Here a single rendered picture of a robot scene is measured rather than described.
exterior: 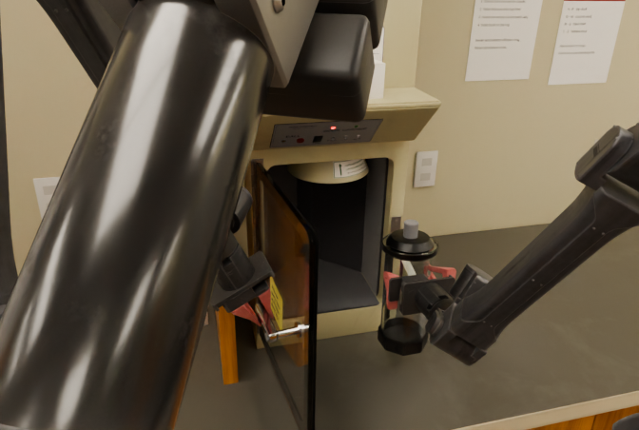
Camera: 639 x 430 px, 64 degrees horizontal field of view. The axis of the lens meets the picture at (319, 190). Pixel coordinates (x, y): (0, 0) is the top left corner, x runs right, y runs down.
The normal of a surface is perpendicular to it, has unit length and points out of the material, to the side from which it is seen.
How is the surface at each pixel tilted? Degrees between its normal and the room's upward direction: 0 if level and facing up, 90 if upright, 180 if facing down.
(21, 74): 90
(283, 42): 90
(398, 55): 90
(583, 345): 0
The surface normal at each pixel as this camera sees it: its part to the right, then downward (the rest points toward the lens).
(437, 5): 0.25, 0.39
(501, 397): 0.02, -0.92
